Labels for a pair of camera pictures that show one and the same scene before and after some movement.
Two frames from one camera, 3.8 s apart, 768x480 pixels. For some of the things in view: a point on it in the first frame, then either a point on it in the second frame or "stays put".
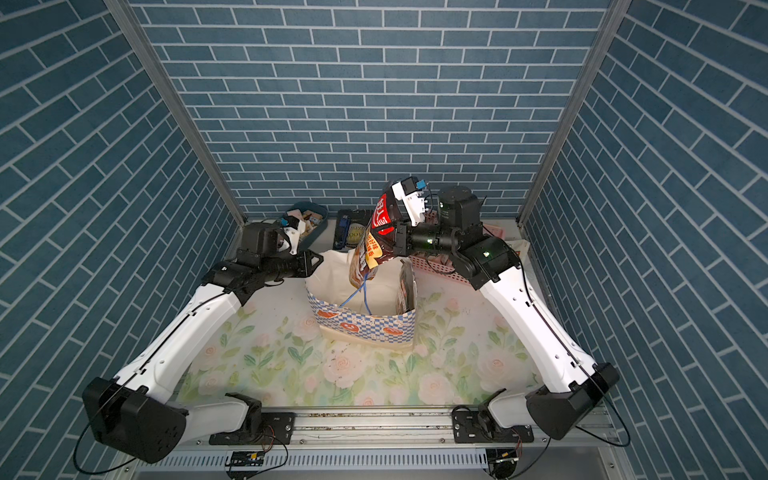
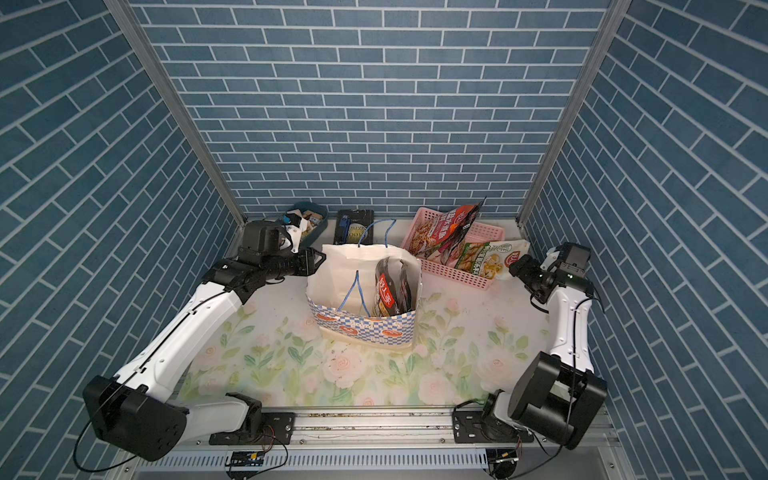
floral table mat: x=458 y=348 stays put
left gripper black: x=305 y=262 stays put
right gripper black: x=403 y=245 → x=525 y=266
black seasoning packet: x=386 y=211 → x=385 y=302
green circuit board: x=246 y=459 stays put
